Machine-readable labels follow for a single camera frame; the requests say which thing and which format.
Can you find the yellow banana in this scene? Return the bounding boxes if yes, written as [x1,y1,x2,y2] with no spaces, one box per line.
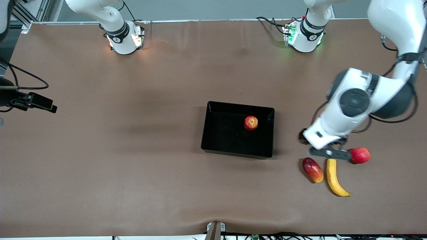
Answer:
[326,158,352,197]

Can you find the red yellow striped apple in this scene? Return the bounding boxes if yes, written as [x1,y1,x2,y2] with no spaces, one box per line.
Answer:
[244,115,259,131]

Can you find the black plastic box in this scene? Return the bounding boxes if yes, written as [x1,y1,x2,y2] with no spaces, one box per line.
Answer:
[200,101,275,159]

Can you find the red yellow mango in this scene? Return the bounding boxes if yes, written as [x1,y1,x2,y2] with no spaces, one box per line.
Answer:
[302,157,324,184]

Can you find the brown table mat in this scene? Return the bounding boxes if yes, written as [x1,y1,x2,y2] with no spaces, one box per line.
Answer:
[0,19,427,238]

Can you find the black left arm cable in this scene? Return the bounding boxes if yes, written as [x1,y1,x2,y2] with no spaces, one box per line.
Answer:
[312,33,420,134]

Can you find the aluminium frame profile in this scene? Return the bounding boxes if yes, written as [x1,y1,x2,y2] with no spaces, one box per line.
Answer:
[10,0,50,34]

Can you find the black right arm base cable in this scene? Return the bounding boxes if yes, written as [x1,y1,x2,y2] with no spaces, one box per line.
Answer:
[120,0,147,35]

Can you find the black left arm base cables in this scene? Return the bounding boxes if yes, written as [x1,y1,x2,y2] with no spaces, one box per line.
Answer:
[256,16,291,35]

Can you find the grey metal table bracket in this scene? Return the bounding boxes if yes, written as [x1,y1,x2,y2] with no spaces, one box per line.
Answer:
[206,221,227,240]

